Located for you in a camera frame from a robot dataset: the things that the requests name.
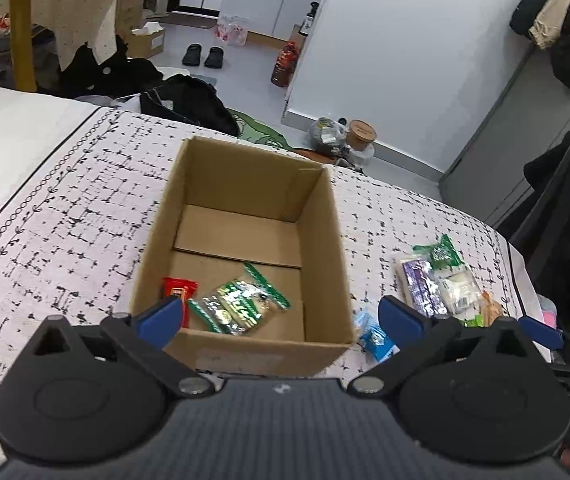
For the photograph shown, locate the blue snack packet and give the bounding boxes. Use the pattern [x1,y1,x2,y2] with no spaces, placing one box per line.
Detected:
[353,311,396,363]

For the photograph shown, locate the orange snack packet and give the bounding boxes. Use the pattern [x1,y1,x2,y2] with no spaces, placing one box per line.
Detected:
[480,290,504,327]

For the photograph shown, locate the purple snack packet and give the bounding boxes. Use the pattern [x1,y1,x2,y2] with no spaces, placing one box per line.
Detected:
[396,255,449,318]

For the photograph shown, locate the red snack packet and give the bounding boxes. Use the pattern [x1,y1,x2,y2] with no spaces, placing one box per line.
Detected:
[162,278,198,328]

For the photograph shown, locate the white snack packet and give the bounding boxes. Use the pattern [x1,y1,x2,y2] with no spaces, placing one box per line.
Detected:
[434,266,482,318]

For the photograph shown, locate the green silver snack packet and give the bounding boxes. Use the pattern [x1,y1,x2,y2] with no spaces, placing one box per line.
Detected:
[187,262,291,336]

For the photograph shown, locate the brown cardboard box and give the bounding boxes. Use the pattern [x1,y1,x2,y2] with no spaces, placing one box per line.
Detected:
[128,136,355,377]

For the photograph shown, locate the patterned bed cover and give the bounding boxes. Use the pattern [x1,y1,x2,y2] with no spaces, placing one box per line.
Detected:
[0,105,531,479]

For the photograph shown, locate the brown lidded jar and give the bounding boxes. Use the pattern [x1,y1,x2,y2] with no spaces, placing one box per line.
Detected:
[347,119,377,152]

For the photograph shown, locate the clear bag of items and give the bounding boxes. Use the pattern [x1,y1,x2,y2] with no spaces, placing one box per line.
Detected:
[309,117,347,157]

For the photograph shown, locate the green floor rug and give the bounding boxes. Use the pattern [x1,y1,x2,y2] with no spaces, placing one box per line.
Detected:
[228,108,294,151]

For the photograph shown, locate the black bag on floor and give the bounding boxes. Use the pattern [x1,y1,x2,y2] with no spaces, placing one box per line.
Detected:
[140,74,240,138]

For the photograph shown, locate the left black slipper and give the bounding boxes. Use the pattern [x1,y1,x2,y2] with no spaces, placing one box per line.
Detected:
[182,44,202,67]

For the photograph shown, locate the black slipper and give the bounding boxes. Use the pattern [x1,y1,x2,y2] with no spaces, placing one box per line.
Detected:
[204,47,224,70]
[182,44,202,67]

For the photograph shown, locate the right black slipper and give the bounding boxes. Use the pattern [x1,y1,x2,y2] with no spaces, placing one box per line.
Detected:
[204,47,224,70]

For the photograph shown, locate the open cardboard box with paper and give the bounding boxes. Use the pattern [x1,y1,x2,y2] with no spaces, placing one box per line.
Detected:
[124,22,166,58]

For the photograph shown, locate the red oil bottle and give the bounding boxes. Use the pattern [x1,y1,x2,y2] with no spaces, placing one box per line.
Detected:
[271,41,299,88]

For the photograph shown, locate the pink white plastic bag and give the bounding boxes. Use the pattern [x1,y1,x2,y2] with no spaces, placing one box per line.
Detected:
[214,14,250,47]

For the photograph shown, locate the yellow round table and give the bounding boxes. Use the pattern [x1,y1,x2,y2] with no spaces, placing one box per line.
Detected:
[8,0,38,93]

